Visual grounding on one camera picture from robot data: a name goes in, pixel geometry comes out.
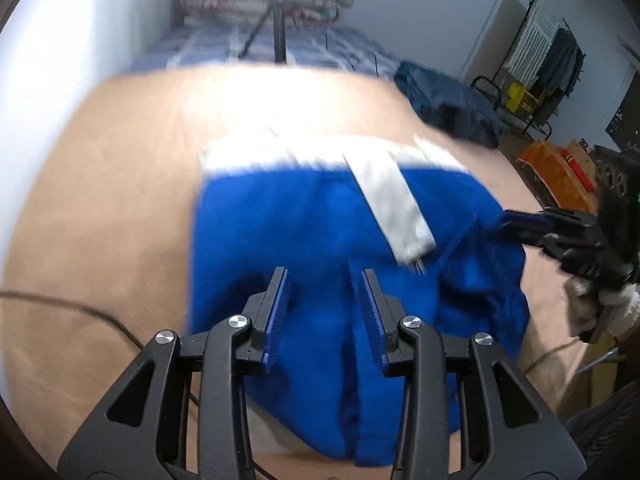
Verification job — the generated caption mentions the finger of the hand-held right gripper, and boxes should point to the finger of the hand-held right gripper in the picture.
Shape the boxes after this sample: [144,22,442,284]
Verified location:
[498,207,598,235]
[520,230,608,263]

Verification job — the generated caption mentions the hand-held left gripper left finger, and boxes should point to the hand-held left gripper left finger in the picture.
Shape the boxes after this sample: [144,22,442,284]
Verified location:
[57,266,292,480]

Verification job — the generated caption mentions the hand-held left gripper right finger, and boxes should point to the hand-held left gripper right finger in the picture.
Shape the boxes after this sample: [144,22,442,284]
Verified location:
[359,268,588,480]

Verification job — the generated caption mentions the white and blue jacket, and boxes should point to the white and blue jacket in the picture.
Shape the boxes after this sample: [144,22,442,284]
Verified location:
[191,127,532,468]

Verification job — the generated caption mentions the dark blue clothes pile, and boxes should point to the dark blue clothes pile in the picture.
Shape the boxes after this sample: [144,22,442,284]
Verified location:
[393,60,506,150]

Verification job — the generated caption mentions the black clothes rack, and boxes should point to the black clothes rack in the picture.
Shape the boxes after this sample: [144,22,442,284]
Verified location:
[470,0,586,140]

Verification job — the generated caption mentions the dark hanging clothes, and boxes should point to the dark hanging clothes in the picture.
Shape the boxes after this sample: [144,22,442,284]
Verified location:
[535,27,586,121]

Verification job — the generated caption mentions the person's right hand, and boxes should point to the person's right hand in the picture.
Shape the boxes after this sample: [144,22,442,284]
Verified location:
[565,275,640,343]

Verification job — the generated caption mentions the orange box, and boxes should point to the orange box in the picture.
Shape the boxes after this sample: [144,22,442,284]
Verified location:
[517,141,598,211]

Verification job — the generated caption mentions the red box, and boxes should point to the red box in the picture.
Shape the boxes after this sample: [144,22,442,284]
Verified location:
[560,147,596,193]

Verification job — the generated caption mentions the cardboard box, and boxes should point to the cardboard box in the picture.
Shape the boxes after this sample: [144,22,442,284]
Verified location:
[565,139,593,161]

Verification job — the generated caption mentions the dark window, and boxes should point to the dark window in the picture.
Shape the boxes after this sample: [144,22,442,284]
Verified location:
[605,72,640,138]

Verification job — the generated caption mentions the yellow crate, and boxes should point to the yellow crate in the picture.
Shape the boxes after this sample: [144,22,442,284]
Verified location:
[505,81,543,120]

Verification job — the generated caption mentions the striped towel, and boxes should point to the striped towel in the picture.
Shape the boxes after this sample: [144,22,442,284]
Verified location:
[502,0,563,83]

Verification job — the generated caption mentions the person's striped grey garment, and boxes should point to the person's striped grey garment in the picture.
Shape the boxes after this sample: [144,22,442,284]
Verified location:
[565,380,640,480]

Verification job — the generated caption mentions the blue patterned bed sheet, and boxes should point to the blue patterned bed sheet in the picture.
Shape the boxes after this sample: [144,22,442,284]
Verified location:
[131,22,406,78]

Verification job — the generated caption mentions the black tripod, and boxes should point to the black tripod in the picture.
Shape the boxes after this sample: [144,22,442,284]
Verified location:
[232,0,291,66]

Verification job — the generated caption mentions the black cable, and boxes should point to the black cable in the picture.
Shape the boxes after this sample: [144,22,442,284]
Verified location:
[0,290,146,351]

